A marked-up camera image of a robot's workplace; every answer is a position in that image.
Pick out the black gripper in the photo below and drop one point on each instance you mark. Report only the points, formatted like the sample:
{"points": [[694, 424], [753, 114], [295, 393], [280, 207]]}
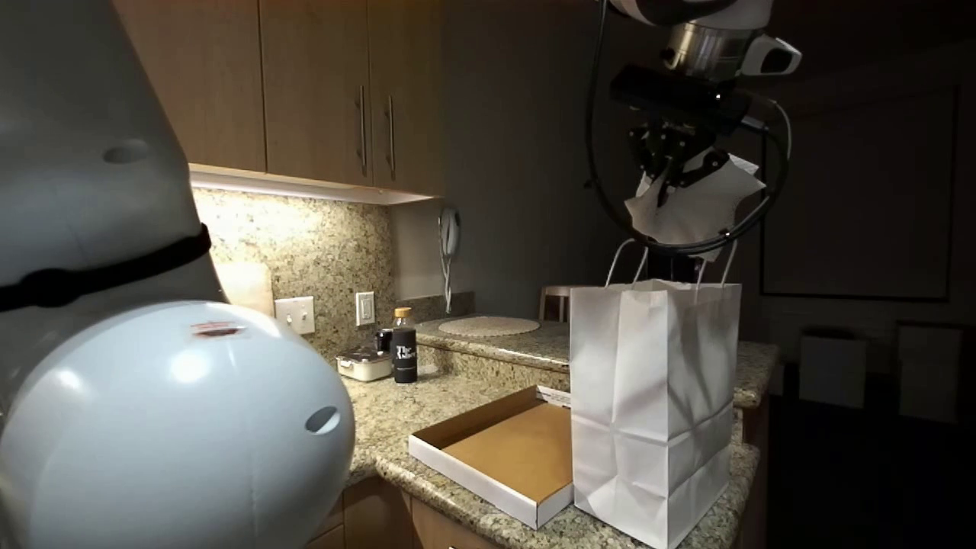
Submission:
{"points": [[677, 118]]}

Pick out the white towel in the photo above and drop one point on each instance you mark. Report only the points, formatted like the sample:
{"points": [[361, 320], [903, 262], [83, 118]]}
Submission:
{"points": [[699, 213]]}

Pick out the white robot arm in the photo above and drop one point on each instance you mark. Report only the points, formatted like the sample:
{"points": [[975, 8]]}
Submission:
{"points": [[142, 410]]}

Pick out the white paper bag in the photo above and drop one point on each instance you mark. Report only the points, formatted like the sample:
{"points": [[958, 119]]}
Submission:
{"points": [[651, 402]]}

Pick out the right wooden chair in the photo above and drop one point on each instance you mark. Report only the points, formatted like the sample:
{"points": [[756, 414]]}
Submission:
{"points": [[554, 303]]}

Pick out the right round woven placemat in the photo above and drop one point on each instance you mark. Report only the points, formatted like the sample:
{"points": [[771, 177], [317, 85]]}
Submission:
{"points": [[489, 329]]}

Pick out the white box left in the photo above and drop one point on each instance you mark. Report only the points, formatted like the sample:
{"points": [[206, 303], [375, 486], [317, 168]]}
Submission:
{"points": [[833, 371]]}

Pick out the white box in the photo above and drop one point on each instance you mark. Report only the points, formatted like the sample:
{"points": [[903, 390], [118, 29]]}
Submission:
{"points": [[833, 371], [930, 371]]}

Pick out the wooden upper cabinets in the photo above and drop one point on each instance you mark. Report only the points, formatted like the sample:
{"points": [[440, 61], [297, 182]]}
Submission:
{"points": [[303, 91]]}

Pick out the white box right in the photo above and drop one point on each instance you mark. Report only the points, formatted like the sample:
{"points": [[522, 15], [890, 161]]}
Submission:
{"points": [[930, 371]]}

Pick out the dark bottle with label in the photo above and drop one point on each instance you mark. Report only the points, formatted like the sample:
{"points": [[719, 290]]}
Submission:
{"points": [[404, 347]]}

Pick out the flat cardboard box tray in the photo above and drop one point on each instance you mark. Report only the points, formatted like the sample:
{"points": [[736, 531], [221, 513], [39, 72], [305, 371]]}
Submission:
{"points": [[511, 454]]}

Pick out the wall outlet plate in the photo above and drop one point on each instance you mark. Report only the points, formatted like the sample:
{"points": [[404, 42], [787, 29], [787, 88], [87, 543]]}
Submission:
{"points": [[297, 312], [365, 308]]}

